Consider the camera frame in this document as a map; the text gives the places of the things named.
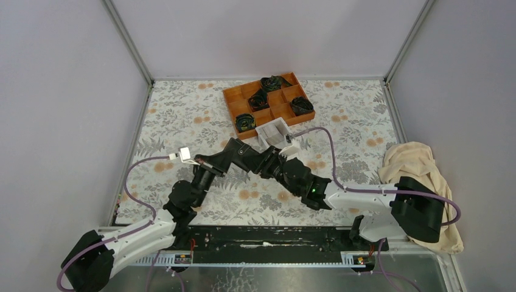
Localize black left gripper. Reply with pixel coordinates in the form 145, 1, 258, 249
192, 150, 236, 209

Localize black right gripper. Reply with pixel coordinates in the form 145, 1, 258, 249
242, 146, 301, 197

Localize white plastic card box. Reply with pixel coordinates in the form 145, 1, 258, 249
255, 117, 291, 149

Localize black leather card holder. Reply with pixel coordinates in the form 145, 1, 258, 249
194, 138, 280, 176

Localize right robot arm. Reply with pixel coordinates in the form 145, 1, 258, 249
253, 147, 444, 251

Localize rolled black belt right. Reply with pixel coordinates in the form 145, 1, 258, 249
290, 96, 314, 116

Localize rolled black belt front-left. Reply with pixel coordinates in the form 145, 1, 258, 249
235, 113, 256, 133

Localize rolled black belt middle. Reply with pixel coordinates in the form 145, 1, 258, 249
248, 89, 270, 112

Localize orange wooden divided tray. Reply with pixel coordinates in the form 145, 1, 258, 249
223, 72, 315, 140

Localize rolled black belt top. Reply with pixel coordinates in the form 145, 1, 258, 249
259, 75, 292, 92

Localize beige crumpled cloth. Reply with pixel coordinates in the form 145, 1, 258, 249
378, 142, 464, 254

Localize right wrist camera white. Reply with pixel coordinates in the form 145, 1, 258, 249
279, 135, 301, 160

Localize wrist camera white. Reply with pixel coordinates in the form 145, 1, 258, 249
279, 135, 301, 160
178, 147, 197, 164

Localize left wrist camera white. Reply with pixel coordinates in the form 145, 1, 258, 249
178, 147, 197, 164

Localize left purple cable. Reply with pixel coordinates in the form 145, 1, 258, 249
56, 155, 180, 292

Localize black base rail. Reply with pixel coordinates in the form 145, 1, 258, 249
166, 225, 389, 265

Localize white slotted cable duct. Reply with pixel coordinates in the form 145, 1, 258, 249
154, 252, 367, 268

